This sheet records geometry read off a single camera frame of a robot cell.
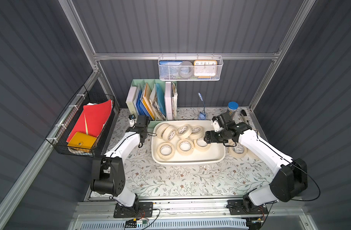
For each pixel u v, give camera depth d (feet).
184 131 3.32
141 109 3.13
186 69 2.96
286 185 1.36
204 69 2.92
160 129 3.13
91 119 2.42
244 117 3.65
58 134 1.99
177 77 2.92
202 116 3.45
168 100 3.07
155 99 3.14
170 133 3.15
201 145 3.10
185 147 3.16
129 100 2.92
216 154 3.08
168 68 2.75
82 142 2.10
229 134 1.94
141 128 2.30
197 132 3.17
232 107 3.15
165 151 3.12
